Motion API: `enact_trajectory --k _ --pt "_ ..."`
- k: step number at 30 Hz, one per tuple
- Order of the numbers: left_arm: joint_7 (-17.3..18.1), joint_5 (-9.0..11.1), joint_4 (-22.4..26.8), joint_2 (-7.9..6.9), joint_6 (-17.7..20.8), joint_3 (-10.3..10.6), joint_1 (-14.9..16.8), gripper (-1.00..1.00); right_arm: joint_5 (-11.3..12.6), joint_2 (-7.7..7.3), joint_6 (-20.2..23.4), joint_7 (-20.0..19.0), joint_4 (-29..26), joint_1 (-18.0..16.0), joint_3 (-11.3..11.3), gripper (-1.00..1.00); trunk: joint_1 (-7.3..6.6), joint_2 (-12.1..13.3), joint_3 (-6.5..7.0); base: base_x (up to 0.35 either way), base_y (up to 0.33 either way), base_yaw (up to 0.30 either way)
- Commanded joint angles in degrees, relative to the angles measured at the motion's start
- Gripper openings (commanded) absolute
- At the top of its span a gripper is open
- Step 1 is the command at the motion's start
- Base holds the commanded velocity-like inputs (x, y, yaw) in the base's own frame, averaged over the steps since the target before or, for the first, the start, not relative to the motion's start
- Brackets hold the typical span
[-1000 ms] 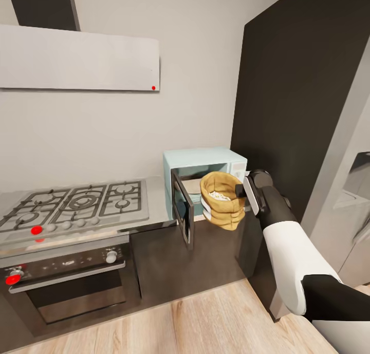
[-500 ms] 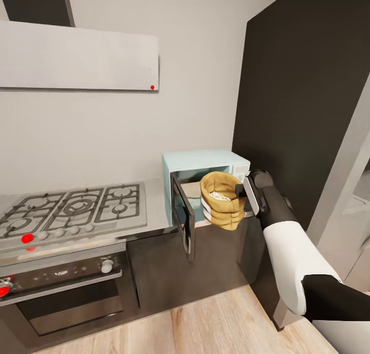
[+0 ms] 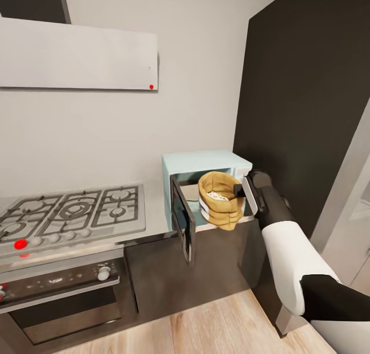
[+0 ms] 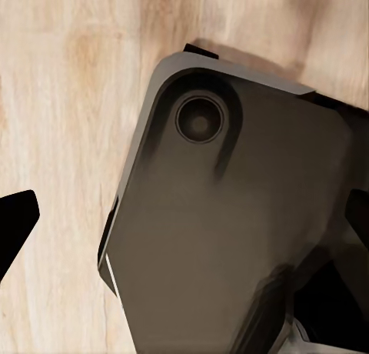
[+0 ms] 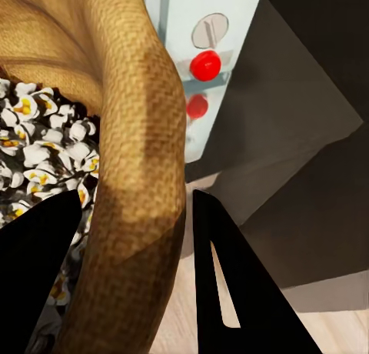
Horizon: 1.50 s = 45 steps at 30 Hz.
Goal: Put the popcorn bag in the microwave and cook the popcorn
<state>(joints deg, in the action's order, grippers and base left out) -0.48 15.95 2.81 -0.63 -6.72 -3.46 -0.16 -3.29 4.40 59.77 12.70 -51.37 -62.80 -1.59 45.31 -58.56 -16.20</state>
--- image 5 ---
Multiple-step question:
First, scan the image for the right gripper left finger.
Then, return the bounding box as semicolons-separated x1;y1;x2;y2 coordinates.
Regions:
0;189;82;354

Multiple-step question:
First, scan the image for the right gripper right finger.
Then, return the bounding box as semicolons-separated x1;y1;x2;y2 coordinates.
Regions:
192;189;322;354

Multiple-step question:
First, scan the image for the microwave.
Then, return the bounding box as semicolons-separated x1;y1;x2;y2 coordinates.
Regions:
144;0;259;82

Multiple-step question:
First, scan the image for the popcorn bag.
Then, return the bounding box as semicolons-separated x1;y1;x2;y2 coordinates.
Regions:
0;0;187;354

